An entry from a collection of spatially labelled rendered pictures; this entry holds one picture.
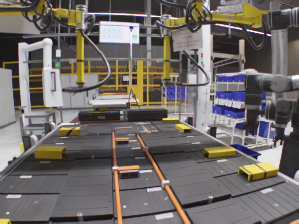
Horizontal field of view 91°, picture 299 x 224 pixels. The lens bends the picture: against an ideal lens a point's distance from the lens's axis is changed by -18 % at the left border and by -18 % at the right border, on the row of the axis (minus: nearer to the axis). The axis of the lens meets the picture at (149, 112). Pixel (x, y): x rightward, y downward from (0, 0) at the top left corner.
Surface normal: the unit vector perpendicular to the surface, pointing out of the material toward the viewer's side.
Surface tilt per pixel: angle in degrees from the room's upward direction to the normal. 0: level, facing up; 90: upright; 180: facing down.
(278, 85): 90
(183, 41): 90
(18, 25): 90
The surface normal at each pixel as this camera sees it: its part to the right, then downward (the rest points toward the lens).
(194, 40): -0.47, 0.14
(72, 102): 0.21, 0.15
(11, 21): 0.58, 0.13
